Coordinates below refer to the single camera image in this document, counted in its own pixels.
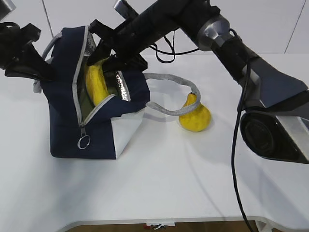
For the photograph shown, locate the yellow pear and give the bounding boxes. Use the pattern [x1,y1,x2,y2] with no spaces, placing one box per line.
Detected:
[179,103,211,132]

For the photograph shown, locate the navy blue lunch bag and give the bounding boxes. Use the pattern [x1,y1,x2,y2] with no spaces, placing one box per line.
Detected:
[34,26,201,160]

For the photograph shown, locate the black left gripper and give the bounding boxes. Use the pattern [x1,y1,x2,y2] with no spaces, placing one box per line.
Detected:
[0,22,55,81]

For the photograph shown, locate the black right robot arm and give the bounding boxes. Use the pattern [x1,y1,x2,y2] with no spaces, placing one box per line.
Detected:
[89,0,309,164]

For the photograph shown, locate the green lid glass container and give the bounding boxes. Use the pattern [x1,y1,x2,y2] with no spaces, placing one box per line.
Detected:
[77,65,96,119]

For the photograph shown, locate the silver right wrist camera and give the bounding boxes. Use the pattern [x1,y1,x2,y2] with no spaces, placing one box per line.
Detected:
[113,0,139,20]

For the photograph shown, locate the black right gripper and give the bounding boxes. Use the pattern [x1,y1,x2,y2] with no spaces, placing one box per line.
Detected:
[87,0,183,73]

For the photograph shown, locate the yellow banana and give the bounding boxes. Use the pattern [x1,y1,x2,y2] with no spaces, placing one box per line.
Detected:
[84,59,110,106]

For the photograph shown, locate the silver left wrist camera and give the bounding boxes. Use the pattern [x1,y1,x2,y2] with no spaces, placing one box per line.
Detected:
[0,0,16,21]

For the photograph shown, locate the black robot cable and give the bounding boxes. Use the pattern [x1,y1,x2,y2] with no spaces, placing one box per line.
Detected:
[154,29,254,232]

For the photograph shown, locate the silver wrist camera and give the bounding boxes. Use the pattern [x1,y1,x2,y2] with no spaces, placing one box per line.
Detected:
[113,0,139,20]
[0,0,16,21]

